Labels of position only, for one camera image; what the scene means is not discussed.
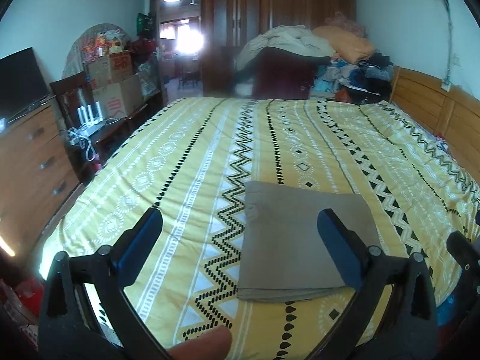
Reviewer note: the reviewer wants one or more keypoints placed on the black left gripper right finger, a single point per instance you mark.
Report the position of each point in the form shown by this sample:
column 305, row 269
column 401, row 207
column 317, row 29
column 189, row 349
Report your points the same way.
column 392, row 313

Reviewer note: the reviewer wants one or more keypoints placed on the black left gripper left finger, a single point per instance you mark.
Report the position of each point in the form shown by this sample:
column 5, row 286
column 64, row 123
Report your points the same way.
column 85, row 313

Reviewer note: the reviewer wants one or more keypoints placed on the grey pants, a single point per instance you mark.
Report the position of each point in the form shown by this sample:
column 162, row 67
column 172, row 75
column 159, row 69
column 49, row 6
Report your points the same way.
column 283, row 258

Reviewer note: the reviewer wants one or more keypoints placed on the person's hand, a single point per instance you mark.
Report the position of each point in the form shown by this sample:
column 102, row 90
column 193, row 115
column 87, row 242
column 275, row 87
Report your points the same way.
column 211, row 345

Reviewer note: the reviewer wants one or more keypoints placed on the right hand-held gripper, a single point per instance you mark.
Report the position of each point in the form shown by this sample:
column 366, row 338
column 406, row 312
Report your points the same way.
column 465, row 296

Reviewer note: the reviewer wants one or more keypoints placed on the wooden chest of drawers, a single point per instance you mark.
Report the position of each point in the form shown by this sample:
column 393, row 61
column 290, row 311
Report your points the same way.
column 36, row 178

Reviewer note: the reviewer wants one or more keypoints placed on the dark wooden side table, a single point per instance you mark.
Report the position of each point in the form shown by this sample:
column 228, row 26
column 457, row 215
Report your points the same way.
column 88, row 153

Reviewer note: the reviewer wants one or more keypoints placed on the white wifi router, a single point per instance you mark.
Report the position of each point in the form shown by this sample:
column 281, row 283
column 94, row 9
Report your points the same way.
column 91, row 119

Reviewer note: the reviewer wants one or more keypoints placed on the wooden bed headboard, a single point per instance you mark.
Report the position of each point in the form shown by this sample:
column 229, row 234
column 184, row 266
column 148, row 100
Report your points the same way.
column 452, row 115

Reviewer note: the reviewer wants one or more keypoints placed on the cardboard box red print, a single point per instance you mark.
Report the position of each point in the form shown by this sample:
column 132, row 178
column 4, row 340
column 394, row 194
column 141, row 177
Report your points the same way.
column 120, row 100

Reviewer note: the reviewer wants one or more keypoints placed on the black television screen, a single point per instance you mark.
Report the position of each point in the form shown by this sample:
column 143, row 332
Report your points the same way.
column 22, row 83

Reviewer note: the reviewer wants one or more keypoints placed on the pile of clothes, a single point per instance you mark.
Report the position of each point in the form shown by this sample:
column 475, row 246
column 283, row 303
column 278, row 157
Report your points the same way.
column 357, row 73

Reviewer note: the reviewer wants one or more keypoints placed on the upper cardboard box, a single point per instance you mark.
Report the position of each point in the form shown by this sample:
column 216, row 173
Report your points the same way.
column 109, row 69

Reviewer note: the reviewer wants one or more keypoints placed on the dark red chair cover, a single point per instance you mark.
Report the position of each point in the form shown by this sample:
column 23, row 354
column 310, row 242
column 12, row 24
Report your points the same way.
column 280, row 74

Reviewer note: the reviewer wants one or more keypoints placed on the dark wooden wardrobe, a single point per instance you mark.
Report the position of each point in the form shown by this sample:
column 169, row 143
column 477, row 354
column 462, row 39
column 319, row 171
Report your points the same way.
column 227, row 25

